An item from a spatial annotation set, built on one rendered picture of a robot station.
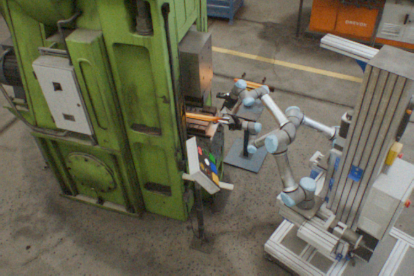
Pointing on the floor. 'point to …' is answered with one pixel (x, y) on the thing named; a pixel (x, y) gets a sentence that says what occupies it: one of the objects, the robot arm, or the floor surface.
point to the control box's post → (199, 208)
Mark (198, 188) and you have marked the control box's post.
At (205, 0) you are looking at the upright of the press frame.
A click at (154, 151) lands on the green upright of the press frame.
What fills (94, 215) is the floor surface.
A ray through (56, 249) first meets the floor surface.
